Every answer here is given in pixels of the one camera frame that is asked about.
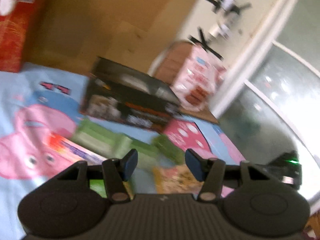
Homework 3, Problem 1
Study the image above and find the black open cardboard box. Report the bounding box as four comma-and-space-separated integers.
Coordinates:
79, 57, 181, 132

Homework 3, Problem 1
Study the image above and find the red gift bag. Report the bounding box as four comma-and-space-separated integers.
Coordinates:
1, 0, 46, 73

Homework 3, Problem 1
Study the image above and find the brown wooden headboard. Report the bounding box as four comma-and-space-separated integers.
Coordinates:
26, 0, 196, 74

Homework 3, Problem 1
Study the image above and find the light green snack packet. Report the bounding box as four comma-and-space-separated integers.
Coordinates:
71, 118, 133, 159

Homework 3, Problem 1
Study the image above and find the pink UHA candy packet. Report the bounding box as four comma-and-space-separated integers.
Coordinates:
46, 133, 106, 165

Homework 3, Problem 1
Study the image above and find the dark green candy packet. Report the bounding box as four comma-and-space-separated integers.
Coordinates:
152, 134, 185, 165

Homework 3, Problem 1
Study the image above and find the brown seat cushion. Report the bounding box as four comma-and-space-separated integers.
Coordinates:
147, 41, 221, 124

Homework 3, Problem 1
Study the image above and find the peppa pig bed sheet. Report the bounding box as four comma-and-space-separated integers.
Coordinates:
1, 63, 244, 239

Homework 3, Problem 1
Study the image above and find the pink twisted snack bag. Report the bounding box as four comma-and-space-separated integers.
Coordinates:
171, 44, 227, 112

